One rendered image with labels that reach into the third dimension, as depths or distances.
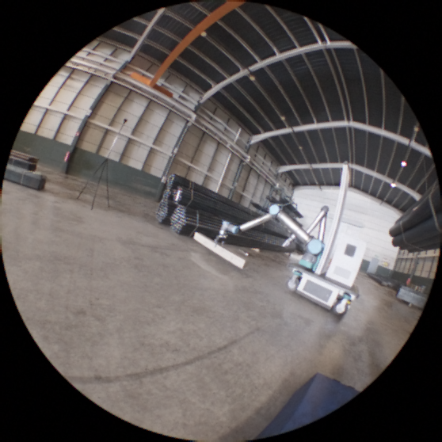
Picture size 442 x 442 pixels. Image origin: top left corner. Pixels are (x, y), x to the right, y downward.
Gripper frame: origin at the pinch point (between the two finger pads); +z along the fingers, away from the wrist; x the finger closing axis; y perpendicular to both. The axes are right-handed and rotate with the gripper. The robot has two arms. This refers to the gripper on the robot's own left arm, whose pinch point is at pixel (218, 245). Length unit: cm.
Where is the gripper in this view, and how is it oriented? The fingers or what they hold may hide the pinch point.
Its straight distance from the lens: 205.3
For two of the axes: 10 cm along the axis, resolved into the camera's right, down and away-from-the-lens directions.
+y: -6.5, -2.6, 7.2
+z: -3.3, 9.4, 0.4
